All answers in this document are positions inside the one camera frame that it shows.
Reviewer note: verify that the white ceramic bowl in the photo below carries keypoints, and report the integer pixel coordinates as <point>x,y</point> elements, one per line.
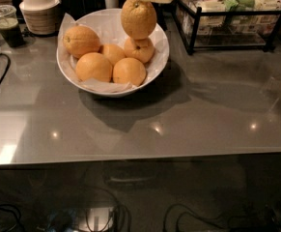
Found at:
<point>114,92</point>

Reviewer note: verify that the black wire rack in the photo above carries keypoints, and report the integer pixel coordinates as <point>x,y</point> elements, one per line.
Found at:
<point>201,29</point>

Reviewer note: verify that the green packet in rack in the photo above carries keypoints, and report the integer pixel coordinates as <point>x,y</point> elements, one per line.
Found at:
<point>239,5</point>

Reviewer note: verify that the small centre orange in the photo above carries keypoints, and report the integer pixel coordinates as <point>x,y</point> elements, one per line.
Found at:
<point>112,52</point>

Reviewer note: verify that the stack of paper bowls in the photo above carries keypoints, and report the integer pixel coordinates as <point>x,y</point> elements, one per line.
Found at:
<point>42,17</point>

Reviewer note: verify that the plastic cup green drink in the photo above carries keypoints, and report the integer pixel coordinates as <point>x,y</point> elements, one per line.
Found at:
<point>9,26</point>

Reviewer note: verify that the white paper bowl liner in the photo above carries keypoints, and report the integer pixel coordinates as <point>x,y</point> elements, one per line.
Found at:
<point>107,23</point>

